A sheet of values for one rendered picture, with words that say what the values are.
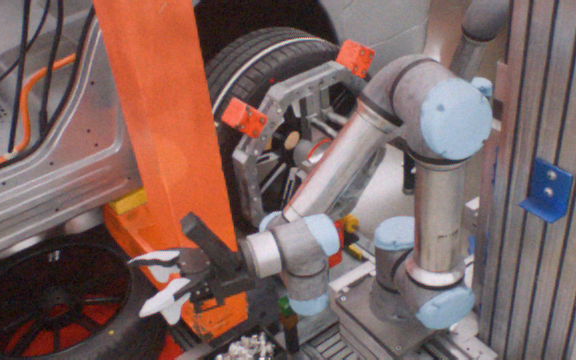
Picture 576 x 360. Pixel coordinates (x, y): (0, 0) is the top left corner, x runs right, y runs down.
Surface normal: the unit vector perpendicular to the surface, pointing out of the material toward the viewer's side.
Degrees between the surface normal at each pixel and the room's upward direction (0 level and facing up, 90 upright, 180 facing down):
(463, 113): 82
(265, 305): 90
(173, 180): 90
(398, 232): 7
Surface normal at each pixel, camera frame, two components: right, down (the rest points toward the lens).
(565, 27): -0.82, 0.39
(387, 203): -0.09, -0.82
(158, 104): 0.60, 0.41
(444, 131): 0.33, 0.40
